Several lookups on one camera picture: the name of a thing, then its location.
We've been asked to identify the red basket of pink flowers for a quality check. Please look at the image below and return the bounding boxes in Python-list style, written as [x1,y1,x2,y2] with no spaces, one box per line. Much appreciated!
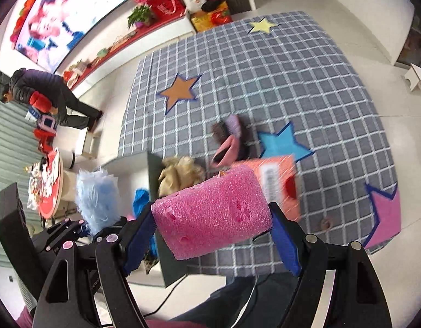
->
[130,0,185,19]

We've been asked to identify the grey checked star tablecloth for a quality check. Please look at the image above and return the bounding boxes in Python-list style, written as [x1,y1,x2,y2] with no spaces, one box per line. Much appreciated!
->
[118,11,402,276]

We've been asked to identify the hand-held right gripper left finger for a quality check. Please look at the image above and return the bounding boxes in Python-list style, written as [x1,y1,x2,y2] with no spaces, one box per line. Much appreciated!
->
[33,202,156,328]

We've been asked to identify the wall television screen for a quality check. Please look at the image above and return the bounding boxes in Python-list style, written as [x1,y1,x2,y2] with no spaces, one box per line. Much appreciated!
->
[14,0,129,74]

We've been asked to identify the person's maroon jacket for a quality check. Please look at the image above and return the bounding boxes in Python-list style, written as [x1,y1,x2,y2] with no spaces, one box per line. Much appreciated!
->
[146,318,211,328]

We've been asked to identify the white box with grey inside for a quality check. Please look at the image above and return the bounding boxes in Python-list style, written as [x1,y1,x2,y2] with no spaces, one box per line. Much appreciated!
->
[101,150,191,288]

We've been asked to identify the round red table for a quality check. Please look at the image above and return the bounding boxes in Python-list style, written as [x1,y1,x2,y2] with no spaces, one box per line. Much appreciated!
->
[26,147,66,217]

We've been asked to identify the beige crumpled cloth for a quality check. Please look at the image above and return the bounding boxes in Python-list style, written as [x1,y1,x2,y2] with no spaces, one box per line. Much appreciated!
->
[158,155,206,199]

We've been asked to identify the white step stool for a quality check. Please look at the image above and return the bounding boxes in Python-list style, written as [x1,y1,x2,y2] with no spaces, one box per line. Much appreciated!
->
[403,63,421,94]
[76,130,102,159]

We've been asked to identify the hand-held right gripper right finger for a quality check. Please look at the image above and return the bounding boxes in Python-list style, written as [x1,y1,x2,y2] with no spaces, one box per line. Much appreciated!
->
[268,202,393,328]

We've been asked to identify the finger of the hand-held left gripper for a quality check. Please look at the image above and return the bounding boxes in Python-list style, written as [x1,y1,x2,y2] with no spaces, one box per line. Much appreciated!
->
[93,216,129,243]
[43,219,86,251]

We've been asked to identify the person's dark pants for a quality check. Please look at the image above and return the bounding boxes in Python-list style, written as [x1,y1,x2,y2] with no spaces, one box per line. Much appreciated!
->
[176,273,300,328]

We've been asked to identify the red topped white cabinet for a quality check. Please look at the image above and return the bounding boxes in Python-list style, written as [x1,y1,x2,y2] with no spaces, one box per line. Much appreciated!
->
[62,12,191,91]

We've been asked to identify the potted green plant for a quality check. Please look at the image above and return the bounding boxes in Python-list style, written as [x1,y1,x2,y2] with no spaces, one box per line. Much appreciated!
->
[127,5,155,28]

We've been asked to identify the pink sponge block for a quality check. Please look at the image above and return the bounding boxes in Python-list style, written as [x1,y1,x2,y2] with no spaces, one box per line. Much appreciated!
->
[151,165,273,260]

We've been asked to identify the yellow red gift box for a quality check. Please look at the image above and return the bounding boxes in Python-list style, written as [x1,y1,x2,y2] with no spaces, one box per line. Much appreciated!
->
[190,2,233,33]

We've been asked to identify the pink knit cloth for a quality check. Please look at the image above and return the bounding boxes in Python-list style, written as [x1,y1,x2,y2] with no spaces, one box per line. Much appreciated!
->
[209,136,243,169]

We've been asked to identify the blue plastic bag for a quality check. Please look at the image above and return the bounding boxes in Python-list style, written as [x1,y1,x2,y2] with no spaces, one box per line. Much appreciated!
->
[133,188,160,258]

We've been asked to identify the red patterned carton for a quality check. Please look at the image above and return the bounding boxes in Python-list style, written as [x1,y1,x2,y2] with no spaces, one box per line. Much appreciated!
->
[236,154,301,222]

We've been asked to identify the black cable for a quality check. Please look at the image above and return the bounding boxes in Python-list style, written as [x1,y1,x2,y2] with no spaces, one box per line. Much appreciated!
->
[142,277,191,318]

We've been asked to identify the leopard print cloth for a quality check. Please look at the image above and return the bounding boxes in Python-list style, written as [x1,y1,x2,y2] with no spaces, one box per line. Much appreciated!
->
[142,251,160,274]

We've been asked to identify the pink plastic stool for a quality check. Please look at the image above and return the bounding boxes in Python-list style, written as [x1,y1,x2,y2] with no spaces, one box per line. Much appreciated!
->
[38,114,57,134]

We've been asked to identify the light blue fluffy duster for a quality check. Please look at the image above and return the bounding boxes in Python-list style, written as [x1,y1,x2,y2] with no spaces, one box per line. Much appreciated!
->
[75,167,120,235]

